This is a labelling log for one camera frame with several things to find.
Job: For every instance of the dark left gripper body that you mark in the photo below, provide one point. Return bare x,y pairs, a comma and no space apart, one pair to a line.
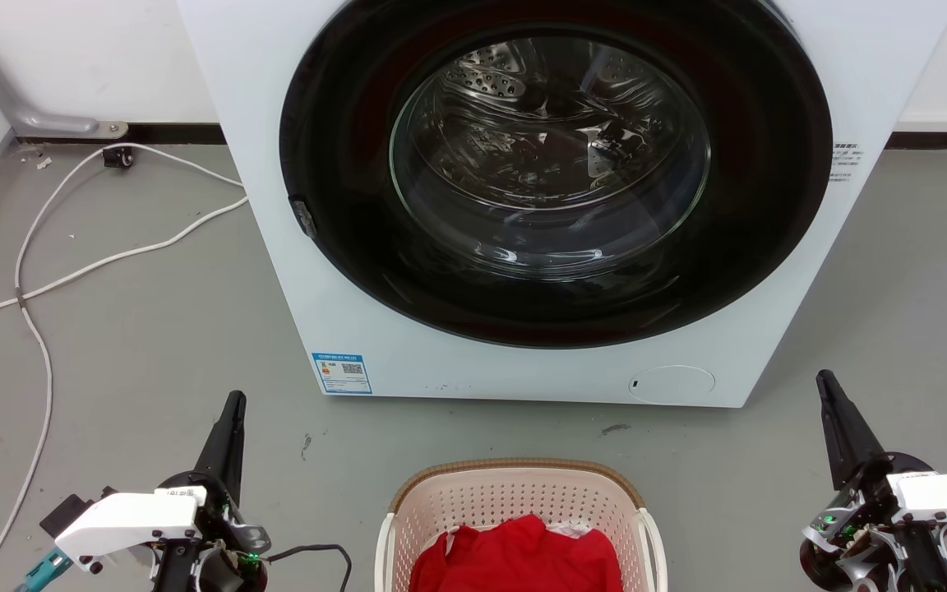
223,551

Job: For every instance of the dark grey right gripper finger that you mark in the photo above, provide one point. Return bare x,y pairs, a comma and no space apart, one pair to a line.
845,436

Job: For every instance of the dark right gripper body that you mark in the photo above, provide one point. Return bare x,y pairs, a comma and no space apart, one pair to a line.
860,543

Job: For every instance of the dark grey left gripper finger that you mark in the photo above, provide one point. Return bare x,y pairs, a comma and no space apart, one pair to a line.
225,448

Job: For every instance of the beige perforated laundry basket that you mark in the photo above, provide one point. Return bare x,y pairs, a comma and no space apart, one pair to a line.
515,493

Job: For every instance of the white left wrist housing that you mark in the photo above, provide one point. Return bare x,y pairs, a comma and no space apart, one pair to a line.
132,522

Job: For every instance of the white wrist housing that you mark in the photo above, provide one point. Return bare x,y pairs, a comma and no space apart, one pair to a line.
946,497
132,522

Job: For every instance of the white right wrist housing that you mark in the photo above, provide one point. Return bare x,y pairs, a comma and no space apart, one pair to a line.
946,497

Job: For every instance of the blue energy label sticker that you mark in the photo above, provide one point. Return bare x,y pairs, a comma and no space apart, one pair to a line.
342,372

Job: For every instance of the black left wrist block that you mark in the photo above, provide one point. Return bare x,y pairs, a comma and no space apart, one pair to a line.
62,516

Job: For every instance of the round white filter cover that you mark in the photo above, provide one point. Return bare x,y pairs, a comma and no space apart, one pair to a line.
675,384

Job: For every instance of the round black washer door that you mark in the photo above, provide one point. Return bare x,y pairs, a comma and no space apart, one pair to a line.
342,247

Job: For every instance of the grey washer door latch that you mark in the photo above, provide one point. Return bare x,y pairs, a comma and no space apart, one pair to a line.
303,216

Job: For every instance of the small printed warning label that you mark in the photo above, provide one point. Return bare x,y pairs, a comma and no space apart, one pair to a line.
843,160

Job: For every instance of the white garment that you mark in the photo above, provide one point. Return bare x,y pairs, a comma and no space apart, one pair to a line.
570,531

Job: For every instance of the red garment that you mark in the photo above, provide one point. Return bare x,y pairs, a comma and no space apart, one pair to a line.
515,559

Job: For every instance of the white front-load washing machine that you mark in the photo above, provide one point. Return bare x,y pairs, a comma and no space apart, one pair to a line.
523,374

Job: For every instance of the black skirting board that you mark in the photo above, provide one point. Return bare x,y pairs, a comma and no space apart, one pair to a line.
169,133

